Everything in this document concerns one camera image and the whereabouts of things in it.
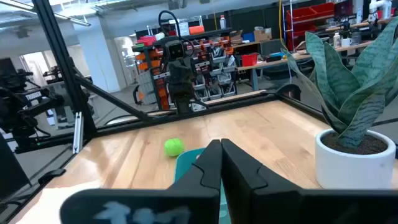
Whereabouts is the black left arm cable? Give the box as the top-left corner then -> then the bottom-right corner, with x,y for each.
157,10 -> 196,57

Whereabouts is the wooden workbench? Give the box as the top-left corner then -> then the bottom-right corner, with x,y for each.
236,40 -> 374,91

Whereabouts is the white round plant pot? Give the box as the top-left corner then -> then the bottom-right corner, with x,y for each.
315,128 -> 397,190

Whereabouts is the black diagonal frame brace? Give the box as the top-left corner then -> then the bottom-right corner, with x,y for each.
73,67 -> 156,122

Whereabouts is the teal plastic container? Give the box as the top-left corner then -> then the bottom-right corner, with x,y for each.
174,147 -> 233,224

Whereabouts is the black frame post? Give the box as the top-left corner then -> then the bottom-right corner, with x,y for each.
30,0 -> 98,141

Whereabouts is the yellow hanging cable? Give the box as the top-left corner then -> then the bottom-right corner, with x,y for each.
277,0 -> 286,47

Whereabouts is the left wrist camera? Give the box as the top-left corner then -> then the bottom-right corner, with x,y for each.
164,39 -> 188,60

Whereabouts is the metal rack with red bins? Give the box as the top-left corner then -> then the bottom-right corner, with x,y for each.
281,1 -> 336,52

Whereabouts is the white cloth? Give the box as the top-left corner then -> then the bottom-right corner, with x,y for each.
9,181 -> 103,224

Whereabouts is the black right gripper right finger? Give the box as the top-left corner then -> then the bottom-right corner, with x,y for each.
221,138 -> 398,224

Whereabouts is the green toy cabbage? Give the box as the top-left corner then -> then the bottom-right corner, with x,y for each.
164,138 -> 185,157

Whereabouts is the shelf rack with parts bins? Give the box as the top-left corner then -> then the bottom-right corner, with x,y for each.
132,27 -> 239,110

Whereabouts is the cardboard box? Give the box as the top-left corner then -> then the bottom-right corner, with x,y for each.
253,27 -> 272,42

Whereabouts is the silver aluminium bracket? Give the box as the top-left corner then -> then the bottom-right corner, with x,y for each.
72,111 -> 85,154

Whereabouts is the green snake plant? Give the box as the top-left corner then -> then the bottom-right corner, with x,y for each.
281,15 -> 398,149

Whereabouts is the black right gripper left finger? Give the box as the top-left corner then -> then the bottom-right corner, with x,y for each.
59,139 -> 222,224

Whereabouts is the red plastic bin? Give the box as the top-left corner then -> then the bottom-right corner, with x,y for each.
241,52 -> 259,67

